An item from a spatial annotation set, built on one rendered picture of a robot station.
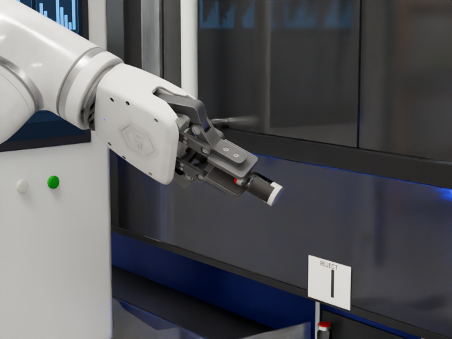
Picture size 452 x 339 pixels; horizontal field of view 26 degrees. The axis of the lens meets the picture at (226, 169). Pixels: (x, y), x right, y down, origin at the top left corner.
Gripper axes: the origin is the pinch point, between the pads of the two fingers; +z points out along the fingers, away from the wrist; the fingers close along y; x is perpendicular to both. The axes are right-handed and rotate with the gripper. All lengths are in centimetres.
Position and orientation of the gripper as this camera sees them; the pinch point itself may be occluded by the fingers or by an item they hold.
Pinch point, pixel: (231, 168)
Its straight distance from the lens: 97.5
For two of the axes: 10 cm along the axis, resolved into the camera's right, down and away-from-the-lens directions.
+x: 5.3, -6.1, 5.9
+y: 1.2, -6.3, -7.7
